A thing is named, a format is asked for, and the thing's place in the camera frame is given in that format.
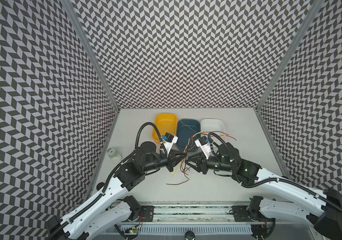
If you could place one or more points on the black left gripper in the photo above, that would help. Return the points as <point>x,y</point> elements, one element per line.
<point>173,160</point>

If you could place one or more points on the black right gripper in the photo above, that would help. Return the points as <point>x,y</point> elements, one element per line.
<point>202,163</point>

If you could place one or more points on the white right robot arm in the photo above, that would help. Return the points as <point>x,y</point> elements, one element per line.
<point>319,209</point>

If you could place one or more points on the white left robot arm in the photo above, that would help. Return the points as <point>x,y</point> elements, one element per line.
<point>111,204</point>

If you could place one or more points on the teal plastic bin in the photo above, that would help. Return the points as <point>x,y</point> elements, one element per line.
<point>186,128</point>

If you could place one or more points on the yellow plastic bin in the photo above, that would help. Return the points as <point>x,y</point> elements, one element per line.
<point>166,123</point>

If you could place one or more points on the white plastic bin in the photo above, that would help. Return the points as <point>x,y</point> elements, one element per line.
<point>213,125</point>

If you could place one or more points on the clear jar white lid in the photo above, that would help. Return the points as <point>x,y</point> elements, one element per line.
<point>115,157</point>

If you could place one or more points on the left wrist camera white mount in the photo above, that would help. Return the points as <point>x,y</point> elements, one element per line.
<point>169,140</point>

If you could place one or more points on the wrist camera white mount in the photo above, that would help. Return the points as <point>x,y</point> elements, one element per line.
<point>169,140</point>
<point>204,144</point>

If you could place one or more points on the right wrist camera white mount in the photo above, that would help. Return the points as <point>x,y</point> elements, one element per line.
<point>204,144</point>

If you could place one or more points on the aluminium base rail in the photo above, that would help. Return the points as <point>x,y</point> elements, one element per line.
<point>202,219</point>

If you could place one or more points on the aluminium corner post right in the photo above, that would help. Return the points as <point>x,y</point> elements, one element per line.
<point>304,27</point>

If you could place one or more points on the aluminium corner post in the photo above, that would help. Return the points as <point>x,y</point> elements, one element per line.
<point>304,27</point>
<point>73,18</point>

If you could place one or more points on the aluminium corner post left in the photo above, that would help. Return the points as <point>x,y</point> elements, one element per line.
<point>73,18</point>

